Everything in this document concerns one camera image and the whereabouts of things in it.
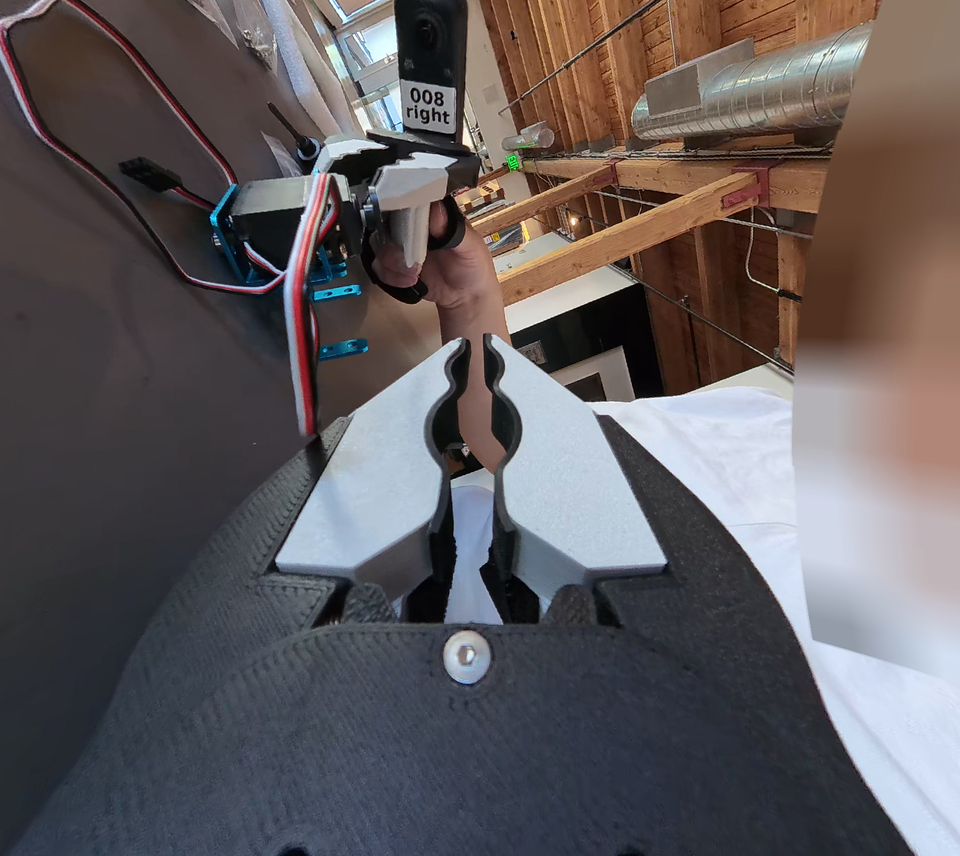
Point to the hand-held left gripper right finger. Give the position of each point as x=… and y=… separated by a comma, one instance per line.
x=577, y=496

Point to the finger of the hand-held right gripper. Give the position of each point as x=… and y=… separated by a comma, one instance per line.
x=409, y=181
x=345, y=151

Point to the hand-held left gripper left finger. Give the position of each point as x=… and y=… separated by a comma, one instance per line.
x=367, y=496

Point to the black servo with blue bracket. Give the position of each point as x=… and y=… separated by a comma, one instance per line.
x=270, y=211

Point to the person's right forearm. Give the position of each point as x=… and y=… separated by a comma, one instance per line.
x=469, y=320

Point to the person's right hand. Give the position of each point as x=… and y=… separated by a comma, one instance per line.
x=457, y=264

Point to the black screwdriver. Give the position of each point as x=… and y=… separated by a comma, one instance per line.
x=304, y=148

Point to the clear screw bag white label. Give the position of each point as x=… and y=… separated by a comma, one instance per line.
x=279, y=155

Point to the person's white shirt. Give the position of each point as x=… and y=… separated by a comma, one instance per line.
x=712, y=496

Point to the wooden beam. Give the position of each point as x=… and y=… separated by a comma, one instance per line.
x=637, y=234

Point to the white foam frame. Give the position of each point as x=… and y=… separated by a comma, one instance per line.
x=300, y=61

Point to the silver ventilation duct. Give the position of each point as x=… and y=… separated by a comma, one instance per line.
x=750, y=84

